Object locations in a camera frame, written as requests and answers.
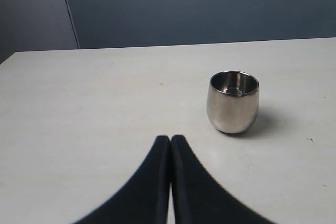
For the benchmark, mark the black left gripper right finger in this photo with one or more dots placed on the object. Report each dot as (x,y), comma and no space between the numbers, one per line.
(198,197)

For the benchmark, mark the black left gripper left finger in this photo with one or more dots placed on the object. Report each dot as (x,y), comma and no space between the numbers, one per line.
(144,198)

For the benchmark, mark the stainless steel cup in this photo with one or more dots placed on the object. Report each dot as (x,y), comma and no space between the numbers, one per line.
(232,101)

